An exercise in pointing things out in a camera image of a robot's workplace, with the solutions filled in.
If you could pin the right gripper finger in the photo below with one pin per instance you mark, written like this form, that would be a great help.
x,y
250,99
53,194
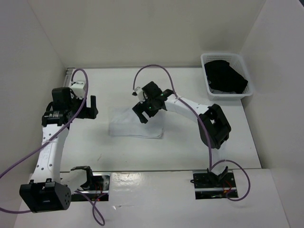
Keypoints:
x,y
138,108
144,118

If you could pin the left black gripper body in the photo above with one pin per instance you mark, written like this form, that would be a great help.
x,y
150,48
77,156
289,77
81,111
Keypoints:
x,y
87,112

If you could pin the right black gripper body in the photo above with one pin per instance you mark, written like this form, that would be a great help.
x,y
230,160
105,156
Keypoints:
x,y
150,109

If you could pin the white skirt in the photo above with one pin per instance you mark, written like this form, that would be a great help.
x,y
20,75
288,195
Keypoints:
x,y
124,122

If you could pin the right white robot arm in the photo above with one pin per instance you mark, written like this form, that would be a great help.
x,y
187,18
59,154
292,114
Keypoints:
x,y
213,125

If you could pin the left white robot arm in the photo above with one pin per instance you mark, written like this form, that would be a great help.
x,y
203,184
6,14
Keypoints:
x,y
46,191

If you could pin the black skirt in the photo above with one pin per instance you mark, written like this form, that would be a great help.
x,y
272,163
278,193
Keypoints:
x,y
222,77

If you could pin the white plastic basket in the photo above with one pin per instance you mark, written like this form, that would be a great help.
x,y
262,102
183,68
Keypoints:
x,y
235,61

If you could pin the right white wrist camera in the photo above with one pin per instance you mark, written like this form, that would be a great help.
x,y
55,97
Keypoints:
x,y
138,92

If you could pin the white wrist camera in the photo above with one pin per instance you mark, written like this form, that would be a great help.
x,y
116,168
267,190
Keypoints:
x,y
138,92
78,89

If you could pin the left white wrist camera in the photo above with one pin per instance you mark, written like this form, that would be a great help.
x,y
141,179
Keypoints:
x,y
78,89

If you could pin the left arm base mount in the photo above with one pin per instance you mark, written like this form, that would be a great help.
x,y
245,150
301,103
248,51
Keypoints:
x,y
99,187

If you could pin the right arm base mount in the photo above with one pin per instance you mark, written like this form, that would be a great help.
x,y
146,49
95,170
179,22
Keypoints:
x,y
208,185

